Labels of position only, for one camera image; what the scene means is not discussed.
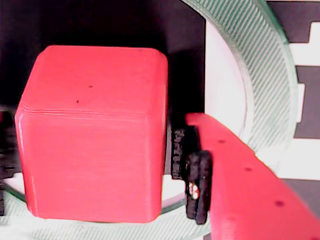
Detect green ring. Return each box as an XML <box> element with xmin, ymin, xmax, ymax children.
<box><xmin>0</xmin><ymin>0</ymin><xmax>300</xmax><ymax>240</ymax></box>

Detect red cube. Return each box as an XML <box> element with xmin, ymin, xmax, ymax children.
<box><xmin>14</xmin><ymin>44</ymin><xmax>169</xmax><ymax>224</ymax></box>

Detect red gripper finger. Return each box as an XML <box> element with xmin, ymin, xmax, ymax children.
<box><xmin>170</xmin><ymin>112</ymin><xmax>320</xmax><ymax>240</ymax></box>
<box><xmin>0</xmin><ymin>109</ymin><xmax>20</xmax><ymax>217</ymax></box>

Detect checkerboard marker mat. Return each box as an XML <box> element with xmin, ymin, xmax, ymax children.
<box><xmin>0</xmin><ymin>0</ymin><xmax>320</xmax><ymax>240</ymax></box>

